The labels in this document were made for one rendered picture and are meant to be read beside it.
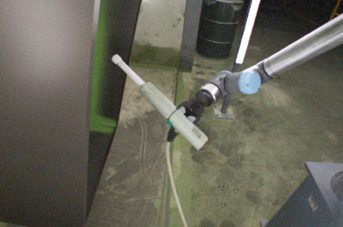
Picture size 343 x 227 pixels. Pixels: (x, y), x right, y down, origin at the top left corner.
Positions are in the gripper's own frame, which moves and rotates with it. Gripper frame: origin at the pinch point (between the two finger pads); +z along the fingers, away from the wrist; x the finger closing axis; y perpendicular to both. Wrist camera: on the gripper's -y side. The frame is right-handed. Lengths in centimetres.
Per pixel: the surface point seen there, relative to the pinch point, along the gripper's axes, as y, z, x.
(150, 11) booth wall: 84, -122, 129
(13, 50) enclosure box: -41, 30, 20
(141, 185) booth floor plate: 83, 11, -2
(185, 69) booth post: 142, -136, 68
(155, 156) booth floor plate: 91, -12, 7
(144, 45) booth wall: 124, -108, 121
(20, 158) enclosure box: -13.3, 41.8, 17.6
